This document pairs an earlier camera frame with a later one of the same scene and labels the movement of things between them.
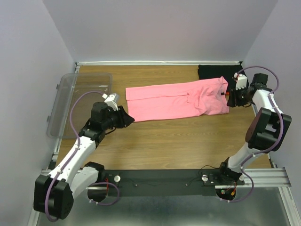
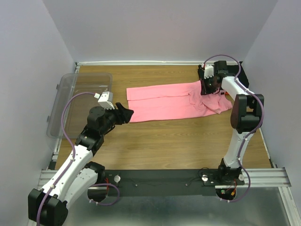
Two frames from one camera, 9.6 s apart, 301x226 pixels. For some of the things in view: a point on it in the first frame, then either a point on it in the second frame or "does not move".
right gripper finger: x=231 y=102 -> x=204 y=90
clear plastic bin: x=68 y=85 does not move
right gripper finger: x=233 y=92 -> x=201 y=71
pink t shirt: x=186 y=100 does not move
